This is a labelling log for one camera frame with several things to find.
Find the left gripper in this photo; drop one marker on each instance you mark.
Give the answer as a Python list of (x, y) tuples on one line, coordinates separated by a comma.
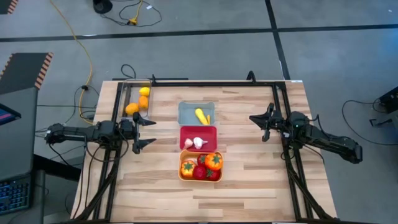
[(127, 130)]

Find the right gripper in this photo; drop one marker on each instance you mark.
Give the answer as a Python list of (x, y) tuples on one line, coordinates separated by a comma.
[(280, 127)]

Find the yellow-orange lemon toy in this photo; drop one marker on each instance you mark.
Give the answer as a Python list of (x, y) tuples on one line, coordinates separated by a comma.
[(132, 109)]

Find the orange citrus fruit toy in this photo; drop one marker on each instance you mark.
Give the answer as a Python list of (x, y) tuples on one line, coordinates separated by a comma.
[(143, 102)]

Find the yellow lemon toy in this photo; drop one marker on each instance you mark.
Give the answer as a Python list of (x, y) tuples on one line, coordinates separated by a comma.
[(144, 91)]

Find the pale pink garlic bulb toy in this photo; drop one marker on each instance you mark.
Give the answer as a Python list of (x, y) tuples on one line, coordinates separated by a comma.
[(188, 143)]

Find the small yellow vegetable toy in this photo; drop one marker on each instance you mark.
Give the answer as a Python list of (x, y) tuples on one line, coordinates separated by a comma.
[(208, 119)]

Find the white garlic bulb toy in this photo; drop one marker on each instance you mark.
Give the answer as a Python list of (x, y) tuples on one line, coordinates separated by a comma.
[(198, 143)]

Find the yellow-orange tomato toy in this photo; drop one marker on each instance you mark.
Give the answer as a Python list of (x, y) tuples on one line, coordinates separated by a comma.
[(188, 169)]

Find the orange tomato toy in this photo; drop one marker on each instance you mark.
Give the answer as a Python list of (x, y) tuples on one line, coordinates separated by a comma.
[(214, 161)]

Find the red tomato toy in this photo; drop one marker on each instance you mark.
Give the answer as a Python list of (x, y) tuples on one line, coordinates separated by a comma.
[(214, 175), (202, 160), (199, 172)]

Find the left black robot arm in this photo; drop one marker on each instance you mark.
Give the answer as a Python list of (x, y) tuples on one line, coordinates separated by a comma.
[(77, 133)]

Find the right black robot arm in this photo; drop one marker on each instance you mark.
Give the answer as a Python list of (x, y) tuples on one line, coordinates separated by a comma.
[(329, 141)]

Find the clear plastic bin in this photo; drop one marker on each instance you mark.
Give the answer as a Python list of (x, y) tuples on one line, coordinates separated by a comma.
[(130, 93)]

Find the orange plastic basket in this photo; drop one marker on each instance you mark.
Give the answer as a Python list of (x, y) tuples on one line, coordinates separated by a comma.
[(183, 154)]

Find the grey-blue square container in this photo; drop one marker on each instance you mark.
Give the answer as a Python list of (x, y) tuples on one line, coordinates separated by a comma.
[(186, 116)]

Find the red plastic basket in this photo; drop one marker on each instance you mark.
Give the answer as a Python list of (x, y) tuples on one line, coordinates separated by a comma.
[(192, 132)]

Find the grey desk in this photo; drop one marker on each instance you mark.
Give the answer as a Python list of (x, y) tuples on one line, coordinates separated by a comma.
[(18, 149)]

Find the black equipment box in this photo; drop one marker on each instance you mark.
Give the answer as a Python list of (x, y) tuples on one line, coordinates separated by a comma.
[(390, 101)]

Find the black round stand base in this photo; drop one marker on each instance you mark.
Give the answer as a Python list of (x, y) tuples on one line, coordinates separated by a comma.
[(102, 5)]

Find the black striped-edge floor mat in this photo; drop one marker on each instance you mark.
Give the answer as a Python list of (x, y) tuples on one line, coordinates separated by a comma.
[(21, 71), (4, 4)]

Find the tilted dark screen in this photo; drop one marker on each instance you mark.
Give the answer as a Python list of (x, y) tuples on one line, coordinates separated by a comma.
[(7, 113)]

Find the black backlit keyboard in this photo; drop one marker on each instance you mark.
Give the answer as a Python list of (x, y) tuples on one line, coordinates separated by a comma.
[(14, 194)]

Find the black aluminium table frame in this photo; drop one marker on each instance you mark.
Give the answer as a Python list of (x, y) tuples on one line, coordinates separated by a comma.
[(217, 84)]

